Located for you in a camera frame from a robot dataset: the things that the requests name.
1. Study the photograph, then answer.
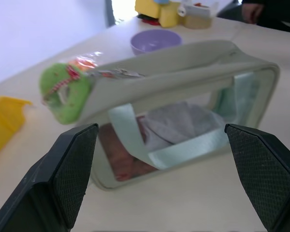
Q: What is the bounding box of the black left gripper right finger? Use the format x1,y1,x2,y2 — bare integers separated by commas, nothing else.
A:
224,123,290,232

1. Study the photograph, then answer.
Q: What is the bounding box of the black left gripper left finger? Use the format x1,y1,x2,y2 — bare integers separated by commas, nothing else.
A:
0,123,99,232

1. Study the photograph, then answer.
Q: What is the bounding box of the clear pale green pouch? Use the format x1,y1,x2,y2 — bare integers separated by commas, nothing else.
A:
79,39,280,190

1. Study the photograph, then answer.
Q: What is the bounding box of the yellow bag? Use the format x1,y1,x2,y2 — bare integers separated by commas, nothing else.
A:
0,95,33,162

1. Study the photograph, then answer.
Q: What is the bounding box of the green plush toy in wrapper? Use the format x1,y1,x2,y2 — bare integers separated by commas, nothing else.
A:
39,51,104,125

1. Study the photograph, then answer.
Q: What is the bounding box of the grey folded cloth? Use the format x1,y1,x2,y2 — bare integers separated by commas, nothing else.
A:
138,101,223,152

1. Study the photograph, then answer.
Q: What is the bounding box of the person in dark clothes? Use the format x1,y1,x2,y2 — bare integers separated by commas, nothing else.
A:
217,0,290,34

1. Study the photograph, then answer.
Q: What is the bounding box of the purple bowl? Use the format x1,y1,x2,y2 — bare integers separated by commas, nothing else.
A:
130,29,183,57

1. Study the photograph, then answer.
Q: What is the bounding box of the clear jar with white lid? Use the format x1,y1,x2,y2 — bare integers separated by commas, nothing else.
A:
181,0,219,30

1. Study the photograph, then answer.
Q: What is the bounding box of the yellow toy block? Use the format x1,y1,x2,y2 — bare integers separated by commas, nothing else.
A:
134,0,182,28

